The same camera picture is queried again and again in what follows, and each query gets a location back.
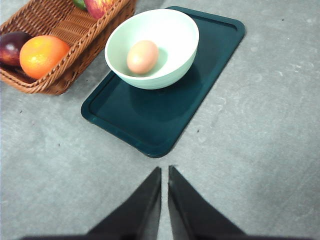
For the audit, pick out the dark teal rectangular tray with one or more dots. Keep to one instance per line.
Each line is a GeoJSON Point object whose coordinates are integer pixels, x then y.
{"type": "Point", "coordinates": [157, 122]}

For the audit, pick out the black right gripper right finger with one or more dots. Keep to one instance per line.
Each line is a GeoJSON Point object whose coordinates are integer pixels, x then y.
{"type": "Point", "coordinates": [192, 216]}

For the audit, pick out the dark purple plum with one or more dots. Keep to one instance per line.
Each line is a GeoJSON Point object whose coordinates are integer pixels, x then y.
{"type": "Point", "coordinates": [10, 44]}

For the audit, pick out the red yellow apple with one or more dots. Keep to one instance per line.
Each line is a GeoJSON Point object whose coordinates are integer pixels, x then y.
{"type": "Point", "coordinates": [97, 7]}

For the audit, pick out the light green ribbed bowl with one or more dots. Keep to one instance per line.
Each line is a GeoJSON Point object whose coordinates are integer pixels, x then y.
{"type": "Point", "coordinates": [175, 35]}

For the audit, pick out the brown wicker basket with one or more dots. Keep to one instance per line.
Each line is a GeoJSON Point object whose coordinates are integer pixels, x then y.
{"type": "Point", "coordinates": [87, 36]}

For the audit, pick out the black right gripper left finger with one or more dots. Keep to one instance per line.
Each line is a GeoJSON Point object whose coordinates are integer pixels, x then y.
{"type": "Point", "coordinates": [138, 218]}

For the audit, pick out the orange fruit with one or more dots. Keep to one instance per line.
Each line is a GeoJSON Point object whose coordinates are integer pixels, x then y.
{"type": "Point", "coordinates": [40, 55]}

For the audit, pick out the brown egg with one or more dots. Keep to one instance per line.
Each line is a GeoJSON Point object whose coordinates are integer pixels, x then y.
{"type": "Point", "coordinates": [142, 57]}

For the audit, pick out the green fruit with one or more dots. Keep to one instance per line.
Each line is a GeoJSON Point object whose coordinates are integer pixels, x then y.
{"type": "Point", "coordinates": [81, 4]}

